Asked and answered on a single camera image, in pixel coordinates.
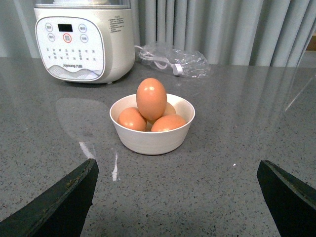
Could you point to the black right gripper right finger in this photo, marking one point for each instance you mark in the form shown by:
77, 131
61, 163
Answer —
291, 202

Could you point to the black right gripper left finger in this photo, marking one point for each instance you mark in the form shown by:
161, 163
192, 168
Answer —
60, 211

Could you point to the brown top egg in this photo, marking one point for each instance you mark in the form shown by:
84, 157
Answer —
151, 98

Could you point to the brown left bowl egg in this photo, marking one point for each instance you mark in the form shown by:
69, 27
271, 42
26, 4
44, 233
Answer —
131, 118

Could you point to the brown bowl egg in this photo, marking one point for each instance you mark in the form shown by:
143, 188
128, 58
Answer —
167, 123
131, 118

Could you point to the brown right bowl egg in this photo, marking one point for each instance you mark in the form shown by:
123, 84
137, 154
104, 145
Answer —
167, 123

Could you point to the pale back bowl egg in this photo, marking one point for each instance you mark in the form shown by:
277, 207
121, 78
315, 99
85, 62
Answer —
168, 110

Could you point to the white round bowl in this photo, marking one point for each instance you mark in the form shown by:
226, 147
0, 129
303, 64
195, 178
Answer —
153, 143

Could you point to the white electric cooker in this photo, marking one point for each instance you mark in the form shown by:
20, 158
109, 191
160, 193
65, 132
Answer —
88, 41

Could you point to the grey curtain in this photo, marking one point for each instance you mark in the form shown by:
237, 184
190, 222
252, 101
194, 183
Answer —
232, 32

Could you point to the clear plastic bag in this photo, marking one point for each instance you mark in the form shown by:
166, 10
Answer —
180, 63

